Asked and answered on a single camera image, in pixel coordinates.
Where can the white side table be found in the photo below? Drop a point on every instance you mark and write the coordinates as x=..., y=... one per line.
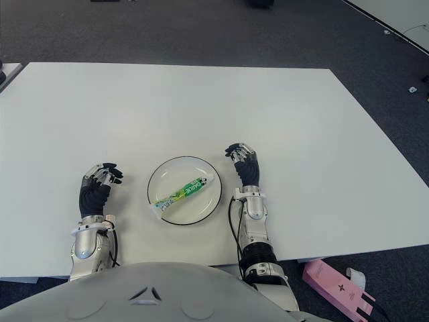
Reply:
x=11, y=72

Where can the robot right arm silver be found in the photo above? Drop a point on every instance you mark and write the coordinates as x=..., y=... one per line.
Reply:
x=256, y=231

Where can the white plate black rim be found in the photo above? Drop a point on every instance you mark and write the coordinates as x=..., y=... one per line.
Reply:
x=194, y=214

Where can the green snack packet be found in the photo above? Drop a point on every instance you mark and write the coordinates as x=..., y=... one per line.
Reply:
x=186, y=192

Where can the pink cardboard box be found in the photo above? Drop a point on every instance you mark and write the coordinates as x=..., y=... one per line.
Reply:
x=328, y=278

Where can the white paper tag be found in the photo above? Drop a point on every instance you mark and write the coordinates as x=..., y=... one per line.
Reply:
x=358, y=276

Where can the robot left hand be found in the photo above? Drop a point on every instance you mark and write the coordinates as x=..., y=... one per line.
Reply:
x=94, y=199

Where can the robot left arm silver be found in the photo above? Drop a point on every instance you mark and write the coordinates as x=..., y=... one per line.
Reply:
x=85, y=245

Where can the grey robot torso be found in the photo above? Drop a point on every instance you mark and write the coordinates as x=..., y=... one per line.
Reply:
x=151, y=295

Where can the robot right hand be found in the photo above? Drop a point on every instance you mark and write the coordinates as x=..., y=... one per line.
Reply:
x=248, y=169

